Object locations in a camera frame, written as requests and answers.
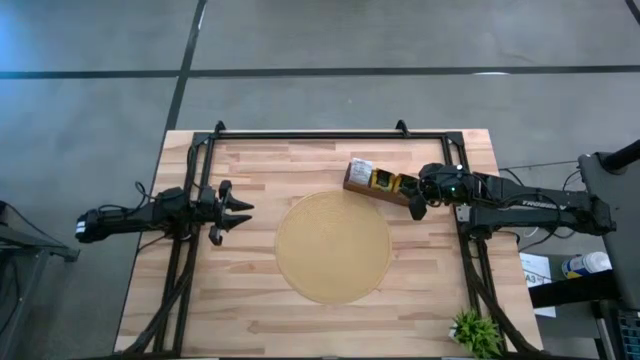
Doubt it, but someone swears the brown wooden tea organizer box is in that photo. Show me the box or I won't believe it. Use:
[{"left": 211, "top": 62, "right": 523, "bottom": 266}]
[{"left": 342, "top": 158, "right": 426, "bottom": 208}]

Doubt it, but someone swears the round woven straw placemat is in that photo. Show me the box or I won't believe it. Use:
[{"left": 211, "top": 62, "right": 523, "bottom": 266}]
[{"left": 274, "top": 189, "right": 393, "bottom": 306}]

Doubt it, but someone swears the white orange Tazo tea packet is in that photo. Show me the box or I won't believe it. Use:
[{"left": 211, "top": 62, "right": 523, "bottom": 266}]
[{"left": 348, "top": 157, "right": 374, "bottom": 187}]

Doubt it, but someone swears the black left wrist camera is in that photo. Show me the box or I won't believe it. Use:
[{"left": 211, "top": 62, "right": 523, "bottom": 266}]
[{"left": 198, "top": 187, "right": 217, "bottom": 212}]

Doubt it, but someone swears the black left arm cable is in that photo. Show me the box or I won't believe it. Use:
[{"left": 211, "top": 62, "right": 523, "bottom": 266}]
[{"left": 97, "top": 179, "right": 159, "bottom": 214}]

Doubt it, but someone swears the black side table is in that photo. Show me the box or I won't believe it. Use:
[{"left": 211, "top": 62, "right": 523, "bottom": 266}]
[{"left": 528, "top": 269, "right": 640, "bottom": 360}]

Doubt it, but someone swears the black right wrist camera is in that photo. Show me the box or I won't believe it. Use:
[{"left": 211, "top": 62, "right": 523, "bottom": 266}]
[{"left": 408, "top": 194, "right": 429, "bottom": 222}]

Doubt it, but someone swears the black metal cart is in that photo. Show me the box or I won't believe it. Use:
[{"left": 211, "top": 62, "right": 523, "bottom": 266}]
[{"left": 0, "top": 199, "right": 81, "bottom": 360}]

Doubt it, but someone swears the black aluminium table frame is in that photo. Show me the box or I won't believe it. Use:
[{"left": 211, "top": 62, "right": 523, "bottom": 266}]
[{"left": 115, "top": 119, "right": 546, "bottom": 360}]

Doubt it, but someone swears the grey desk panel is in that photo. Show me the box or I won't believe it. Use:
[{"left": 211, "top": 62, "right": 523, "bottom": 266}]
[{"left": 578, "top": 139, "right": 640, "bottom": 311}]

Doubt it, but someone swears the yellow tea packet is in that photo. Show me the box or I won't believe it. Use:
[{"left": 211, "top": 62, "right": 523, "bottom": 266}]
[{"left": 394, "top": 173, "right": 421, "bottom": 199}]

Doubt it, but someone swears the white blue wipes canister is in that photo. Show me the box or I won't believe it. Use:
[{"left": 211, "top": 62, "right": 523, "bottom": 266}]
[{"left": 560, "top": 250, "right": 613, "bottom": 280}]

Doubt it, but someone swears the small green potted plant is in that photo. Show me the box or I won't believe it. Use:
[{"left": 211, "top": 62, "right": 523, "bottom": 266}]
[{"left": 448, "top": 307, "right": 504, "bottom": 359}]

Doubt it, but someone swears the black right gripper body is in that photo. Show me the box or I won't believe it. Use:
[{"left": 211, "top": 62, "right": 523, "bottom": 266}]
[{"left": 417, "top": 162, "right": 475, "bottom": 207}]

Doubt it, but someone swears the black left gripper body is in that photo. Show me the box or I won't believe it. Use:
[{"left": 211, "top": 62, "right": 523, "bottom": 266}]
[{"left": 187, "top": 186, "right": 225, "bottom": 229}]

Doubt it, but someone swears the white paper sheet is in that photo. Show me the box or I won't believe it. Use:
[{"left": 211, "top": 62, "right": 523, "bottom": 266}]
[{"left": 518, "top": 251, "right": 558, "bottom": 319}]

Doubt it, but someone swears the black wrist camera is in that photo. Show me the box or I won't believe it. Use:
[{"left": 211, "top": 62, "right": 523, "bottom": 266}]
[
  {"left": 198, "top": 187, "right": 217, "bottom": 212},
  {"left": 408, "top": 194, "right": 429, "bottom": 222}
]

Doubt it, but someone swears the green tea packet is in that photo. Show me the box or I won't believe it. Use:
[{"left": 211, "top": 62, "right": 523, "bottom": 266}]
[{"left": 370, "top": 168, "right": 398, "bottom": 194}]

